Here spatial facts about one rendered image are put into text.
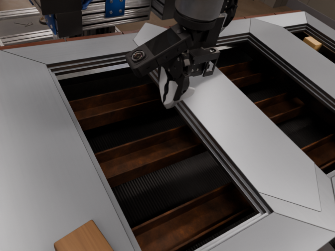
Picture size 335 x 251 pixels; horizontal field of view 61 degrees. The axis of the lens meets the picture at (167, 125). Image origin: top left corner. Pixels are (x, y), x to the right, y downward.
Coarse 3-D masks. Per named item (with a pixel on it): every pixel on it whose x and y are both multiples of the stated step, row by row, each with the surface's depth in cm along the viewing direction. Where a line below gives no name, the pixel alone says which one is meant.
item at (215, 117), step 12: (240, 96) 77; (204, 108) 71; (216, 108) 71; (228, 108) 72; (240, 108) 73; (252, 108) 74; (204, 120) 68; (216, 120) 68; (228, 120) 69; (240, 120) 70
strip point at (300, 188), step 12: (312, 168) 63; (288, 180) 60; (300, 180) 60; (312, 180) 61; (264, 192) 57; (276, 192) 57; (288, 192) 58; (300, 192) 58; (312, 192) 59; (300, 204) 56; (312, 204) 57
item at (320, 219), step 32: (320, 32) 116; (64, 64) 74; (96, 64) 78; (288, 64) 94; (64, 96) 68; (320, 96) 87; (192, 128) 68; (96, 160) 57; (224, 160) 62; (256, 192) 57; (320, 192) 59; (128, 224) 49; (320, 224) 54
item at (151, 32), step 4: (144, 28) 92; (148, 28) 93; (152, 28) 93; (156, 28) 94; (160, 28) 94; (164, 28) 94; (140, 32) 90; (144, 32) 90; (148, 32) 91; (152, 32) 91; (156, 32) 92; (160, 32) 92; (136, 36) 88; (140, 36) 88; (144, 36) 89; (148, 36) 89; (152, 36) 90
